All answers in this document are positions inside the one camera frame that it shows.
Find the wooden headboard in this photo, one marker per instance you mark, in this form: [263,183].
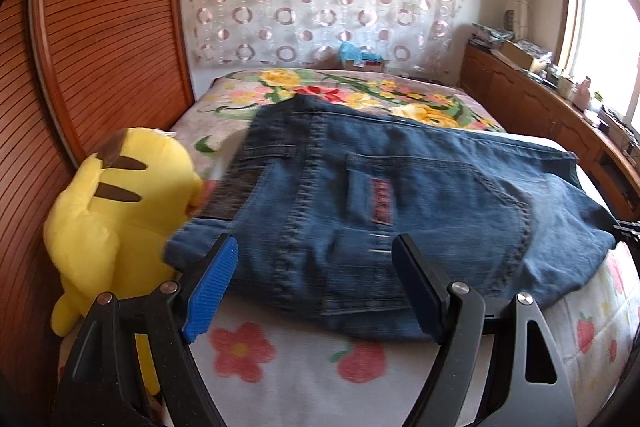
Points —
[110,7]

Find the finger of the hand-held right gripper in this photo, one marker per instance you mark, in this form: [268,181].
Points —
[627,232]

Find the open cardboard box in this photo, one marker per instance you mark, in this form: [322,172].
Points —
[520,54]

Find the pink bottle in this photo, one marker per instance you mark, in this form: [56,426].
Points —
[582,94]

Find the wooden side cabinet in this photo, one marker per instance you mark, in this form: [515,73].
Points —
[525,97]

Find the floral printed blanket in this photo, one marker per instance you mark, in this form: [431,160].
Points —
[280,387]

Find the window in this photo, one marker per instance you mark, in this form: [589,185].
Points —
[605,32]

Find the blue denim pants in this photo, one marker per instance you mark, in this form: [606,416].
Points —
[400,187]

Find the yellow plush toy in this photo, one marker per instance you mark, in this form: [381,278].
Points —
[125,217]

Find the small cardboard box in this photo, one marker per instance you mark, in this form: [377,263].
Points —
[372,67]

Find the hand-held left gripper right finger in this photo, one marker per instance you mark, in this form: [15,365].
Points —
[420,287]

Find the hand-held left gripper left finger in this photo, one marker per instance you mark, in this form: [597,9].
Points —
[212,292]

